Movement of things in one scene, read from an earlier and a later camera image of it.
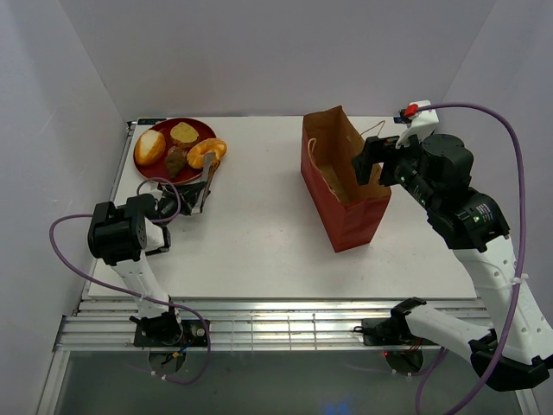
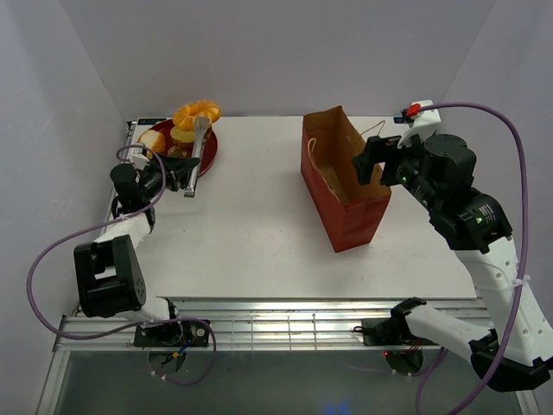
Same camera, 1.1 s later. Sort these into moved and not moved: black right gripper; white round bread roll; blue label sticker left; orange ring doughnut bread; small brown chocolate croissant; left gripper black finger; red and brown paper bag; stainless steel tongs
Moved: stainless steel tongs; orange ring doughnut bread; left gripper black finger
Not moved: red and brown paper bag; black right gripper; white round bread roll; small brown chocolate croissant; blue label sticker left
